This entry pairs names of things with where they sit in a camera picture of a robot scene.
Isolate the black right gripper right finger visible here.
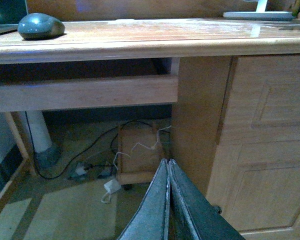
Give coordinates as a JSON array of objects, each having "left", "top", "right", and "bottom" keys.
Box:
[{"left": 168, "top": 159, "right": 244, "bottom": 240}]

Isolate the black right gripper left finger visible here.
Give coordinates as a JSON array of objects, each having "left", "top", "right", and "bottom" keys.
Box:
[{"left": 118, "top": 158, "right": 171, "bottom": 240}]

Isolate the wooden sliding keyboard tray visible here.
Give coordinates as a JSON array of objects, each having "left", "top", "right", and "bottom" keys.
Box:
[{"left": 0, "top": 59, "right": 179, "bottom": 114}]

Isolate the dark grey computer mouse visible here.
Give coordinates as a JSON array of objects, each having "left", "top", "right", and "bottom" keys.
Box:
[{"left": 17, "top": 13, "right": 65, "bottom": 40}]

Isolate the round black cabinet knob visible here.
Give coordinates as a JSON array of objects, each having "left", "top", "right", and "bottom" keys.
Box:
[{"left": 212, "top": 205, "right": 223, "bottom": 215}]

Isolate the white charger adapter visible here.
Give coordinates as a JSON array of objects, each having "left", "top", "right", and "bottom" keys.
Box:
[{"left": 101, "top": 178, "right": 122, "bottom": 204}]

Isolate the small wooden rolling stand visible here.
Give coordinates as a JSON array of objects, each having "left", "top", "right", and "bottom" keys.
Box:
[{"left": 116, "top": 121, "right": 165, "bottom": 186}]

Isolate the wooden cabinet door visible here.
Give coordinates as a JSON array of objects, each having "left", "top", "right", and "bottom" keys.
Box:
[{"left": 206, "top": 54, "right": 300, "bottom": 240}]

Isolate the white pipe with grey base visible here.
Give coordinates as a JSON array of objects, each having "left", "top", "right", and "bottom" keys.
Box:
[{"left": 20, "top": 110, "right": 61, "bottom": 170}]

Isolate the wooden desk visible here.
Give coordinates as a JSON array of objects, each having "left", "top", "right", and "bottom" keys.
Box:
[{"left": 0, "top": 18, "right": 300, "bottom": 196}]

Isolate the white lamp base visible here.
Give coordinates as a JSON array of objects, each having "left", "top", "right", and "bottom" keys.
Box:
[{"left": 223, "top": 0, "right": 296, "bottom": 21}]

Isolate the dark laptop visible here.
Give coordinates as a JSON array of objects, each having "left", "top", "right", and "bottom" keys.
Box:
[{"left": 0, "top": 0, "right": 28, "bottom": 35}]

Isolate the black power cable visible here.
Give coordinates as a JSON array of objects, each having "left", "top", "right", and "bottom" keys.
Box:
[{"left": 24, "top": 111, "right": 172, "bottom": 180}]

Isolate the white string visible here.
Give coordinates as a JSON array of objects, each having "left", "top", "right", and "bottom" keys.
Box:
[{"left": 112, "top": 125, "right": 172, "bottom": 171}]

